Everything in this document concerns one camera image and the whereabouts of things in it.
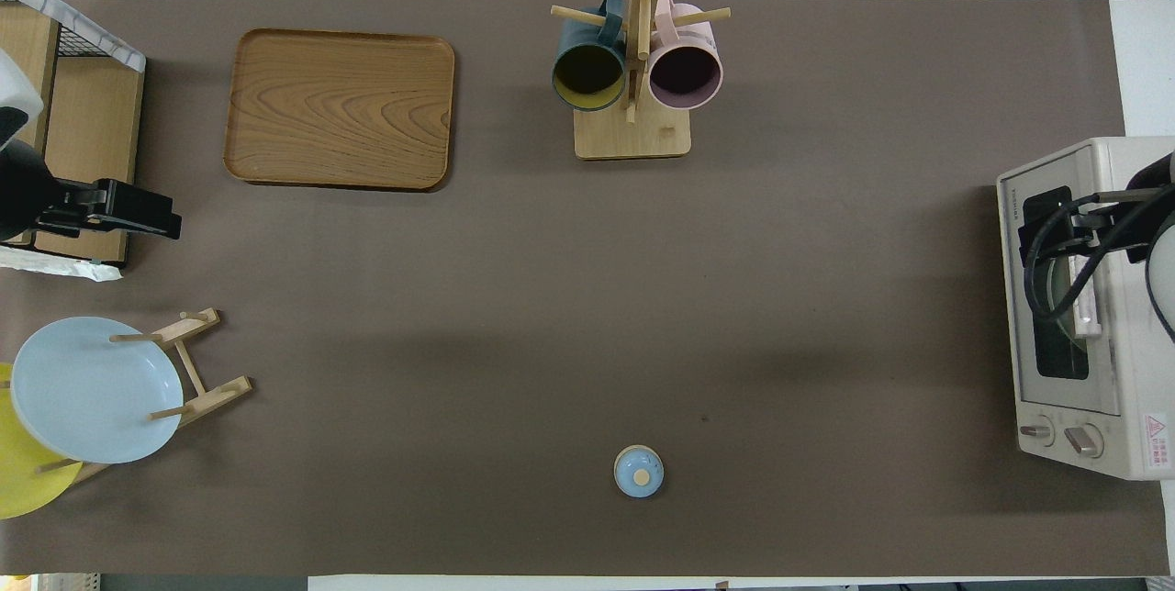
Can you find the silver oven knob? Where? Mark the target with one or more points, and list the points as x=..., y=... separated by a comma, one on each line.
x=1085, y=440
x=1037, y=431

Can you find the brown table mat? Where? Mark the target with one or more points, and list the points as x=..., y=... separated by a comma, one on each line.
x=643, y=297

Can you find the light blue plate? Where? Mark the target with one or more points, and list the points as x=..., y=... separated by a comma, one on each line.
x=92, y=389

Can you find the pink mug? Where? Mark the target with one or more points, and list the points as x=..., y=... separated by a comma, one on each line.
x=686, y=75

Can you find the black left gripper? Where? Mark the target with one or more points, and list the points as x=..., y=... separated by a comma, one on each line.
x=78, y=206

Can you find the wooden mug tree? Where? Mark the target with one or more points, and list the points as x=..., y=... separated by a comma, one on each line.
x=633, y=137

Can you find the yellow plate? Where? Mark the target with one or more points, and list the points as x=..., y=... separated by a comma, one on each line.
x=23, y=481

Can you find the wooden plate rack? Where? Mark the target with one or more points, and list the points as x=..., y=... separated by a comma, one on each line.
x=207, y=398

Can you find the cream toaster oven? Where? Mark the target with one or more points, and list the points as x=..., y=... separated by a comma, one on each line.
x=1056, y=458

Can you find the glass oven door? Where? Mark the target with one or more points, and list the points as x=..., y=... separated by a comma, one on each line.
x=1014, y=325

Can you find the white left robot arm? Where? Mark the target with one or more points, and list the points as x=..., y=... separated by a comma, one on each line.
x=18, y=169

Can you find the dark blue mug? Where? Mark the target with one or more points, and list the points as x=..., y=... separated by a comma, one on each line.
x=587, y=77

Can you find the pale green plate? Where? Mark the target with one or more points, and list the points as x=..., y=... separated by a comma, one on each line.
x=1069, y=331

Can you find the wooden serving tray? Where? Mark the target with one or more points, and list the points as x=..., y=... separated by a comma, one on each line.
x=340, y=109

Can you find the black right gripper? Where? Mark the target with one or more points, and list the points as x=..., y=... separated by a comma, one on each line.
x=1115, y=238

